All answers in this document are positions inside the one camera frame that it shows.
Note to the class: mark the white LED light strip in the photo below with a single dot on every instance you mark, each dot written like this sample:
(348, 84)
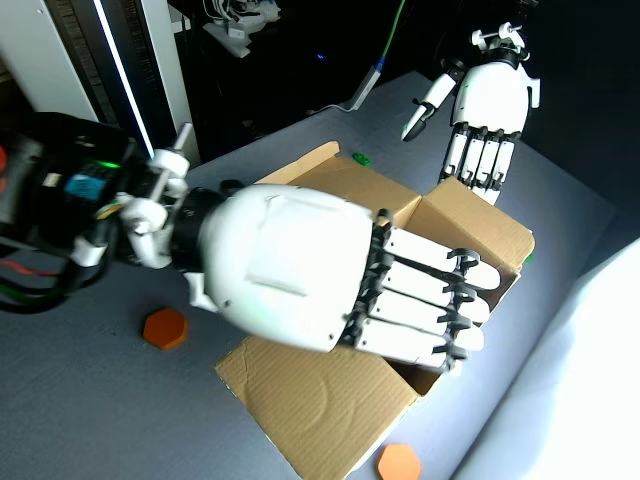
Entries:
(122, 75)

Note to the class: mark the cardboard box with flaps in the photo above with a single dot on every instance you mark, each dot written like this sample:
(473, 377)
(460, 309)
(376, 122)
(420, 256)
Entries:
(310, 400)

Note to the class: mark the white plastic device parts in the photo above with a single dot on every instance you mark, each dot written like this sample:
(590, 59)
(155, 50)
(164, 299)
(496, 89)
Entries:
(230, 37)

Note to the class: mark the grey table cloth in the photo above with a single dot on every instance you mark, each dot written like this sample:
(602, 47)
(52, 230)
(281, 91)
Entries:
(100, 400)

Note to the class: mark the white cabinet frame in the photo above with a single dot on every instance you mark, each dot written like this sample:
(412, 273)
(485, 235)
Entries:
(30, 60)

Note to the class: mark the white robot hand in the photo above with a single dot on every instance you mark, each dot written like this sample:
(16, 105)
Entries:
(492, 95)
(280, 260)

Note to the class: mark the white power adapter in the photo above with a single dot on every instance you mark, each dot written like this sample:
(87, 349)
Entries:
(364, 82)

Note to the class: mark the white backdrop sheet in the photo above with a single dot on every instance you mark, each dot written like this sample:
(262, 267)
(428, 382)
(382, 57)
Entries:
(575, 375)

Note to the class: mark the orange hexagon block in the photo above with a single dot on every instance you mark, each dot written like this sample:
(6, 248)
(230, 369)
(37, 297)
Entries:
(398, 462)
(165, 327)

